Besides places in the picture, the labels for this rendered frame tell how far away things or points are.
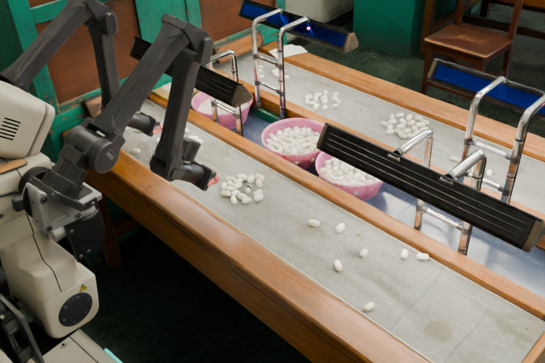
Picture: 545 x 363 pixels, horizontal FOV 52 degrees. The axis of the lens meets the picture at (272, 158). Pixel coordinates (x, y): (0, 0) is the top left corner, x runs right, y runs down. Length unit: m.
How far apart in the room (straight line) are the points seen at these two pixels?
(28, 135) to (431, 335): 1.09
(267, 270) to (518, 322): 0.67
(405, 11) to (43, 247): 3.53
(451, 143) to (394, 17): 2.50
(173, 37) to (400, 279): 0.90
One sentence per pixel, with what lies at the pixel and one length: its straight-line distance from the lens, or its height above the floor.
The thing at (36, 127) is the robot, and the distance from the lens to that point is 1.39.
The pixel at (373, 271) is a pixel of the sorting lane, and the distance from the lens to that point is 1.67.
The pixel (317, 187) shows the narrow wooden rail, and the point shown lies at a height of 0.76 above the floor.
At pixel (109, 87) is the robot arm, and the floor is 1.10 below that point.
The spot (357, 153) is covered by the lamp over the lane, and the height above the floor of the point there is 1.08.
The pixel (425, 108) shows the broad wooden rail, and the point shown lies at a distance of 2.39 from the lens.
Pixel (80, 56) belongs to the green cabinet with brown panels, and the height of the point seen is 1.03.
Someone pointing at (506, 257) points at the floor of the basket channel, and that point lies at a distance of 1.89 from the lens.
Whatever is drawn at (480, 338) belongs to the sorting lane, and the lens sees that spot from 1.57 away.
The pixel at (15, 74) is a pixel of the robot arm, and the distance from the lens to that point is 1.68.
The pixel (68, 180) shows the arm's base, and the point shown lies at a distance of 1.30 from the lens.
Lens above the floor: 1.93
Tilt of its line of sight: 35 degrees down
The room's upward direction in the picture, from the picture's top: 3 degrees counter-clockwise
